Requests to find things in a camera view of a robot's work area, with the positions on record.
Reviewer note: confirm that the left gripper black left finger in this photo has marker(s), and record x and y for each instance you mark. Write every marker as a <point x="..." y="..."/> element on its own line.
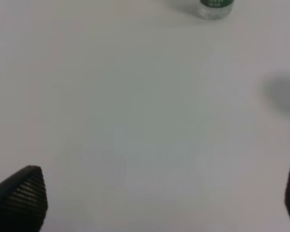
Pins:
<point x="23" y="201"/>

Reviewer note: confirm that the clear bottle with green label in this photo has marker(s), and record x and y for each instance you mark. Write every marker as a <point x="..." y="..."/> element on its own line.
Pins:
<point x="215" y="9"/>

